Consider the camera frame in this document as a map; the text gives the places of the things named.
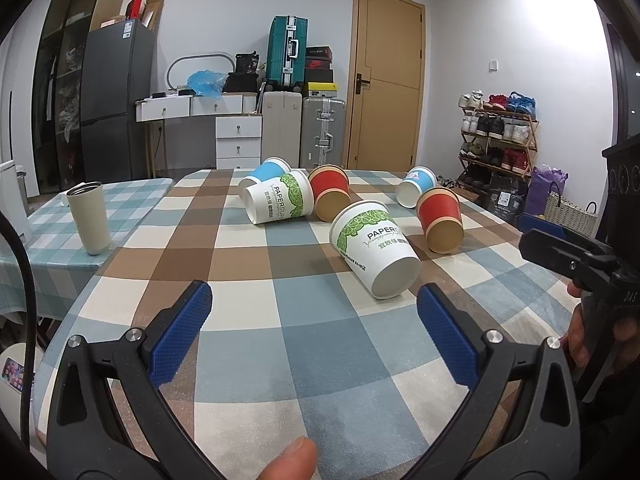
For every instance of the white drawer desk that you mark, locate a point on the white drawer desk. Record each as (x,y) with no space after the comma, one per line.
(237,126)

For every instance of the purple shopping bag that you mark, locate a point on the purple shopping bag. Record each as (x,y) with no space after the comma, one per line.
(544,179)

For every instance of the blue paper cup far left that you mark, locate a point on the blue paper cup far left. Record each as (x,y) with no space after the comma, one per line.
(255,182)

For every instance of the black bag on desk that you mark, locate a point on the black bag on desk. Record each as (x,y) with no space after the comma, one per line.
(244,78)

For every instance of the beige insulated tumbler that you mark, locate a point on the beige insulated tumbler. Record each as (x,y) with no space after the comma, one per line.
(87,206)

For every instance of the checkered brown blue tablecloth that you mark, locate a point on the checkered brown blue tablecloth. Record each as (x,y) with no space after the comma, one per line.
(294,346)

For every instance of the beige hard suitcase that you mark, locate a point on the beige hard suitcase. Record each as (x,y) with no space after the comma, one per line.
(281,125)

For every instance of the teal checkered tablecloth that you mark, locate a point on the teal checkered tablecloth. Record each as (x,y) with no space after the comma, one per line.
(60,265)

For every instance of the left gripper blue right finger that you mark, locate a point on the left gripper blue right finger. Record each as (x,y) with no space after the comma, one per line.
(541,439)

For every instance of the teal hard suitcase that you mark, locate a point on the teal hard suitcase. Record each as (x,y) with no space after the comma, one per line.
(286,53)

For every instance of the dark grey refrigerator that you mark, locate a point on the dark grey refrigerator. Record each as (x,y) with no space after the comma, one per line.
(116,74)

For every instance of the black glass cabinet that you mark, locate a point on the black glass cabinet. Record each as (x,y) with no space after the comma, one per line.
(56,135)

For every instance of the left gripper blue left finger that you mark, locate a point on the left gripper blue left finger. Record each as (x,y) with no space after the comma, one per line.
(86,437)

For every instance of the wooden door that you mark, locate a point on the wooden door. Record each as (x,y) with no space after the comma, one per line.
(386,84)

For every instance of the red paper cup centre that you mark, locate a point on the red paper cup centre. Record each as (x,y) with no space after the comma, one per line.
(330,186)

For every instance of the white green-leaf paper cup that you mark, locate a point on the white green-leaf paper cup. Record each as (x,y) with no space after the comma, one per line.
(373,245)
(288,196)

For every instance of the blue paper cup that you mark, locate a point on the blue paper cup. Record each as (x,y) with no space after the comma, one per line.
(417,181)
(255,182)

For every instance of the wooden shoe rack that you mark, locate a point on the wooden shoe rack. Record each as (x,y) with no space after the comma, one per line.
(499,141)

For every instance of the red paper cup right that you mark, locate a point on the red paper cup right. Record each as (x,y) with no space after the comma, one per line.
(438,210)

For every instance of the smartphone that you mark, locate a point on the smartphone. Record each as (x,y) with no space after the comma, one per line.
(13,374)

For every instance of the silver hard suitcase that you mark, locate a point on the silver hard suitcase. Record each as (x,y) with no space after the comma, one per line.
(323,132)

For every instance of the red paper cup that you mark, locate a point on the red paper cup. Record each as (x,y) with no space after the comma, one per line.
(438,210)
(330,186)

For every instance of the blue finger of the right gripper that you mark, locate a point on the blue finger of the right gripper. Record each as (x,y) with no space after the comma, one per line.
(567,252)

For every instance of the stacked shoe boxes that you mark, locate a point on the stacked shoe boxes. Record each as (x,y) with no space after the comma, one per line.
(319,74)

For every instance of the blue paper cup right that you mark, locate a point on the blue paper cup right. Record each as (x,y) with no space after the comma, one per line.
(417,181)

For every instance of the blue plastic bag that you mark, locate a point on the blue plastic bag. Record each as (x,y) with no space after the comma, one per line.
(207,83)

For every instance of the white kettle appliance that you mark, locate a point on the white kettle appliance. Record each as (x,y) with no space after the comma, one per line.
(12,203)

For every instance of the person's left hand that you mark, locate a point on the person's left hand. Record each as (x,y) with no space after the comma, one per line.
(298,461)

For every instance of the person's right hand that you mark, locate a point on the person's right hand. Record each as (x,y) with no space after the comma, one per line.
(625,331)

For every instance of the woven basket bag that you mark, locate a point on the woven basket bag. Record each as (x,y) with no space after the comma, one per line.
(563,212)

